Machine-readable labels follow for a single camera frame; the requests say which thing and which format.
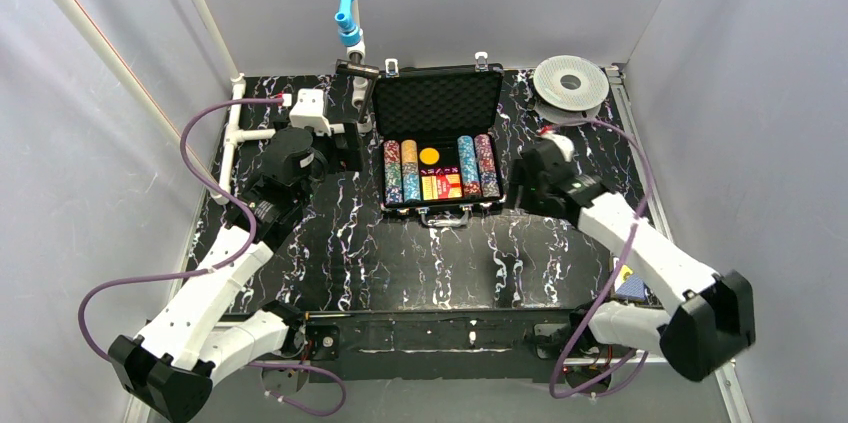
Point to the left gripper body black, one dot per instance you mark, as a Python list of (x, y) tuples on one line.
[(348, 144)]

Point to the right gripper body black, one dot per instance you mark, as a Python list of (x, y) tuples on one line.
[(525, 177)]

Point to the red yellow card deck box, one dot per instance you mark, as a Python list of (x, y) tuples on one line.
[(438, 187)]

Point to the blue card deck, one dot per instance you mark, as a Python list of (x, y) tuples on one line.
[(629, 286)]

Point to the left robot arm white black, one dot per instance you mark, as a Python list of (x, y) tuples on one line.
[(176, 360)]

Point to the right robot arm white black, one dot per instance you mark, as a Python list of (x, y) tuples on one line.
[(706, 319)]

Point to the chip row far left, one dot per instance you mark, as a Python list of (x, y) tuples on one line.
[(392, 173)]

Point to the chip row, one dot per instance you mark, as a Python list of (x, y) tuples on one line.
[(392, 173), (410, 171), (468, 167), (486, 166)]

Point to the chip row far right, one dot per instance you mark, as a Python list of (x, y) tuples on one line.
[(486, 166)]

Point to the red dice in case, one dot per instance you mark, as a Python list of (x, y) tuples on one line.
[(435, 171)]

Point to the yellow round chip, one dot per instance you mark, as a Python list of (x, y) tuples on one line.
[(429, 156)]

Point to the metal pole with clamp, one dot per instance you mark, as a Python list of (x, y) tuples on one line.
[(354, 66)]

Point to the black poker chip case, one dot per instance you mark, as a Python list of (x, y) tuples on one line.
[(434, 106)]

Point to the grey filament spool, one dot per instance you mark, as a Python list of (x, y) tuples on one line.
[(569, 89)]

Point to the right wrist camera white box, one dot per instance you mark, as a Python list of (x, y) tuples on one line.
[(564, 145)]

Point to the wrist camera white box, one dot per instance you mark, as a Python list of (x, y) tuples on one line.
[(564, 145), (308, 111)]

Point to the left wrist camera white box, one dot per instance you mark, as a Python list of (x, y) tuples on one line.
[(308, 111)]

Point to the white PVC pipe frame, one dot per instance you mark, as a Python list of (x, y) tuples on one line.
[(74, 138)]

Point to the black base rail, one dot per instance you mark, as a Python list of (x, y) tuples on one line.
[(436, 344)]

